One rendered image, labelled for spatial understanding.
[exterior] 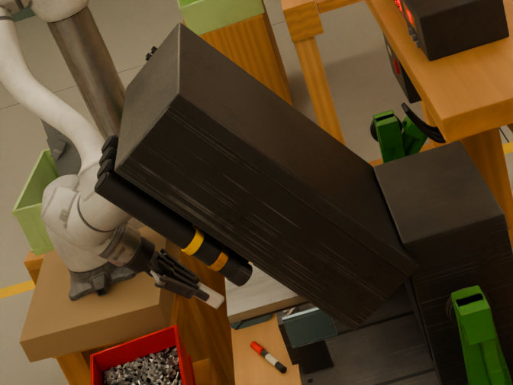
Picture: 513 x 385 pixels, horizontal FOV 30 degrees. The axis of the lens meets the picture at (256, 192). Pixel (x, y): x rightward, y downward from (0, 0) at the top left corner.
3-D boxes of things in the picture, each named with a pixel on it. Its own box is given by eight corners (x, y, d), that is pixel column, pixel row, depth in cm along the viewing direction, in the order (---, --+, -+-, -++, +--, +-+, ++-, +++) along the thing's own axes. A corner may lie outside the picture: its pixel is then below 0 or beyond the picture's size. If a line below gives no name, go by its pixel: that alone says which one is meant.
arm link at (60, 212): (89, 266, 205) (117, 244, 195) (26, 229, 200) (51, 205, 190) (106, 226, 211) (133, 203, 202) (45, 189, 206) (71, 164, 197)
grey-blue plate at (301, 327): (301, 374, 195) (282, 321, 188) (300, 368, 197) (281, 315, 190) (346, 362, 194) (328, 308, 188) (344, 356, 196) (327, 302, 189)
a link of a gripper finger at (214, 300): (198, 283, 211) (198, 285, 211) (224, 298, 214) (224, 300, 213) (191, 292, 212) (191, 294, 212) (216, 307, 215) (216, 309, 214)
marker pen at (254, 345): (288, 370, 197) (285, 365, 197) (282, 375, 197) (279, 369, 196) (256, 344, 208) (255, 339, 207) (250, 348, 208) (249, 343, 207)
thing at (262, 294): (232, 328, 181) (227, 316, 180) (228, 282, 195) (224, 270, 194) (431, 270, 178) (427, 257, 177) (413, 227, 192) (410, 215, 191)
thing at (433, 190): (440, 392, 179) (400, 244, 163) (407, 300, 206) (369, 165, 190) (537, 364, 177) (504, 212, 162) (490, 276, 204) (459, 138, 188)
